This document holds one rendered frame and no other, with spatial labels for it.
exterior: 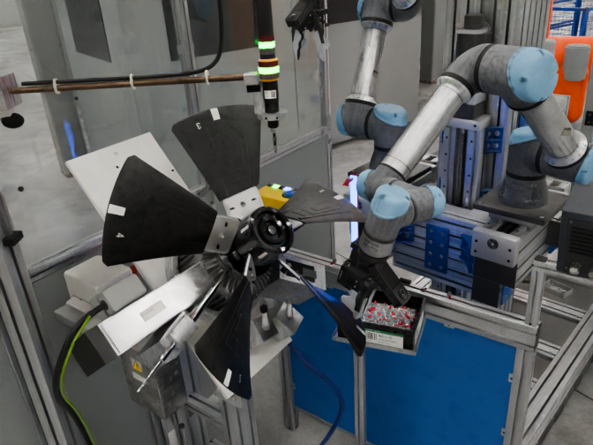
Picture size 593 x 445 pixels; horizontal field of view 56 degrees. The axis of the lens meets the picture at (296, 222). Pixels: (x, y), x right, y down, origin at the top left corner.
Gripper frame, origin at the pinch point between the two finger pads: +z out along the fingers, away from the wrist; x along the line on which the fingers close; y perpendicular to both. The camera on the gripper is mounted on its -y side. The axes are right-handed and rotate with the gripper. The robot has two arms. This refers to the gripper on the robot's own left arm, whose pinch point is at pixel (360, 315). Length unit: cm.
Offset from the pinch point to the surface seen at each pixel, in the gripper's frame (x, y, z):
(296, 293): -2.3, 19.4, 7.9
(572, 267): -28, -35, -23
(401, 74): -431, 181, 94
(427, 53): -643, 237, 128
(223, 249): 19.2, 29.4, -12.9
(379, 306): -20.8, 2.2, 13.0
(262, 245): 16.9, 20.8, -18.4
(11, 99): 36, 81, -33
